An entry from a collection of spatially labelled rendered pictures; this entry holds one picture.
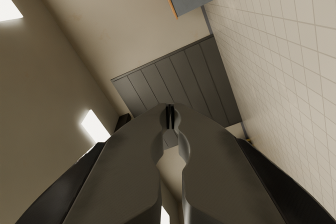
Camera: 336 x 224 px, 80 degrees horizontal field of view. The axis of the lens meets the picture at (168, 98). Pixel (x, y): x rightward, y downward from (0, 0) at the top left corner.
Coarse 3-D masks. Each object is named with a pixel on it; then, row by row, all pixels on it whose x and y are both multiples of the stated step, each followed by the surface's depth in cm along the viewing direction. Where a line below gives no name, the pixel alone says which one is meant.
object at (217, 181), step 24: (192, 120) 10; (192, 144) 8; (216, 144) 8; (192, 168) 7; (216, 168) 7; (240, 168) 7; (192, 192) 6; (216, 192) 6; (240, 192) 6; (264, 192) 6; (192, 216) 6; (216, 216) 6; (240, 216) 6; (264, 216) 6
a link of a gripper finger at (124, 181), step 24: (144, 120) 10; (168, 120) 12; (120, 144) 9; (144, 144) 9; (96, 168) 7; (120, 168) 7; (144, 168) 7; (96, 192) 7; (120, 192) 7; (144, 192) 6; (72, 216) 6; (96, 216) 6; (120, 216) 6; (144, 216) 6
